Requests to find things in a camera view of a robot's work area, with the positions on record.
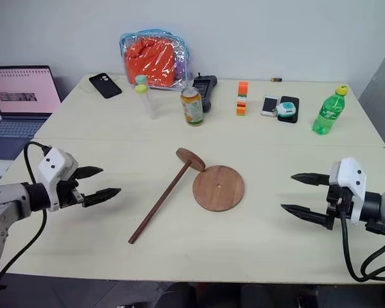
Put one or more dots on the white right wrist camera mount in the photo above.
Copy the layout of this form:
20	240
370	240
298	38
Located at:
353	183

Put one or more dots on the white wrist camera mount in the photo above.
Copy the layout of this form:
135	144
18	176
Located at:
353	183
53	167

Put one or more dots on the black smartphone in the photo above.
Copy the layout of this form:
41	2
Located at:
292	110

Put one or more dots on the green soda bottle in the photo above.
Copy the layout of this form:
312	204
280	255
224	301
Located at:
328	112

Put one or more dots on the black handheld device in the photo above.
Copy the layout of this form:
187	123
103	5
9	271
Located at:
205	90

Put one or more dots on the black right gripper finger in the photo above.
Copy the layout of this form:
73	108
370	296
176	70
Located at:
303	212
309	178

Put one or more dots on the open laptop with pink screen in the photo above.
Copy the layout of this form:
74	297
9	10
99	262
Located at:
19	106

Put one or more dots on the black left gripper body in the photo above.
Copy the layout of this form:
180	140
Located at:
67	192

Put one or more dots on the clear bottle with green cap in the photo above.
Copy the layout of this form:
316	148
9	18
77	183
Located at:
146	97

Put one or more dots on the black phone case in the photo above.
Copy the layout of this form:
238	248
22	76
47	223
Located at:
105	85

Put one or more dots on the white smartphone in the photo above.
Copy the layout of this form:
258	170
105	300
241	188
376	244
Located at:
269	105

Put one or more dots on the white and teal small gadget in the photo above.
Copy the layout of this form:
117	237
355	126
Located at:
285	108

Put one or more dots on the small dark battery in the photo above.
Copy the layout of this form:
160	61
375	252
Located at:
276	79

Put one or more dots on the round wooden base disc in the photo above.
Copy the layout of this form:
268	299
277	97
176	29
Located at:
218	188

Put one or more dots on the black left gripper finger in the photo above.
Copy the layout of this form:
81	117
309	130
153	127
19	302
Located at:
88	172
101	195

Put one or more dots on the orange juice can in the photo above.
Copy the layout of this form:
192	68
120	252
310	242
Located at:
192	107

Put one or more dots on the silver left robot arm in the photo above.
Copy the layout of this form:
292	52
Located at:
6	200

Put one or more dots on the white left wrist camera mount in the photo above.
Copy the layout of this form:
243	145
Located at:
53	167

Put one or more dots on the clear bag with orange cloth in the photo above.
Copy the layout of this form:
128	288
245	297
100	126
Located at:
155	59

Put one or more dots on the orange and white block toy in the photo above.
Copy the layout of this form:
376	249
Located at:
242	98

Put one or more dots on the wooden stick with disc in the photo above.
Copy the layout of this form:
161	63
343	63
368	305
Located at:
167	192

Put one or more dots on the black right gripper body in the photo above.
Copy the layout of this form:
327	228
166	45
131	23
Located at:
337	200

